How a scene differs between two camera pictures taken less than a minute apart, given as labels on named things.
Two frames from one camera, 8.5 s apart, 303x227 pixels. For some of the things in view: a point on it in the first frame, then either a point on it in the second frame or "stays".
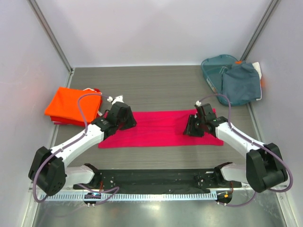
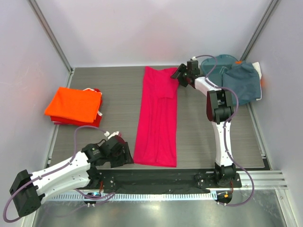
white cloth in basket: (257, 66) stays
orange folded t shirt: (64, 105) stays
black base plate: (159, 181) stays
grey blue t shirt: (241, 83) stays
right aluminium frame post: (262, 24) stays
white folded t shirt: (88, 88) stays
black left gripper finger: (127, 124) -> (119, 161)
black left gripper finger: (131, 120) -> (127, 157)
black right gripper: (196, 126) -> (182, 73)
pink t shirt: (158, 128) -> (155, 143)
